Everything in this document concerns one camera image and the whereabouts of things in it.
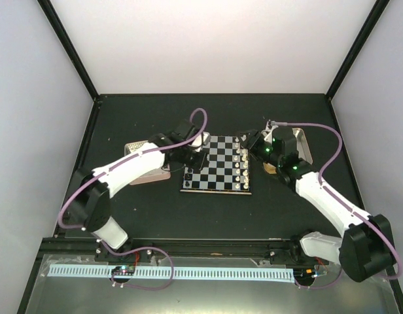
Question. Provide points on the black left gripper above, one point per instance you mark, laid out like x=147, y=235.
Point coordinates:
x=201, y=161

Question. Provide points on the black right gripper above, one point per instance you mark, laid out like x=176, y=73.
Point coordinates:
x=253, y=140

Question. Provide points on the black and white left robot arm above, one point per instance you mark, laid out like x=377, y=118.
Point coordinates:
x=90, y=202

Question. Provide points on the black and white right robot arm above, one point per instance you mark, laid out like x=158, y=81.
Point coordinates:
x=364, y=246

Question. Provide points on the right circuit board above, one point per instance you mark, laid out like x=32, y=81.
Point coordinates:
x=308, y=273

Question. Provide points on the circuit board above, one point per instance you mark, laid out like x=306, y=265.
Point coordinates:
x=123, y=271
x=308, y=273

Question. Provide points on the left circuit board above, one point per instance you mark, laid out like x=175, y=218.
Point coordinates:
x=123, y=271

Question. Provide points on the gold metal tin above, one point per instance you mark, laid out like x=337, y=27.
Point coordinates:
x=302, y=147

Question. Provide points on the pink metal tin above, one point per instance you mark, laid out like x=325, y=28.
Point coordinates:
x=159, y=174

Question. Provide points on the black and white chessboard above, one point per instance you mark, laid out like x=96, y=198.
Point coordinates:
x=218, y=177

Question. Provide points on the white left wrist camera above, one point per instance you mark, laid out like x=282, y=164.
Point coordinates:
x=201, y=140

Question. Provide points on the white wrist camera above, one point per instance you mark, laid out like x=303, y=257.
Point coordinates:
x=201, y=140
x=271, y=125

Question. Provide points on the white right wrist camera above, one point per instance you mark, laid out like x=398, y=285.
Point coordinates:
x=271, y=125

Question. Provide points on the light blue slotted cable duct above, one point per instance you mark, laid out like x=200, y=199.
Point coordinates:
x=177, y=273

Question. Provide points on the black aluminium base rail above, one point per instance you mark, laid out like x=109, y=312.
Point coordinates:
x=285, y=251

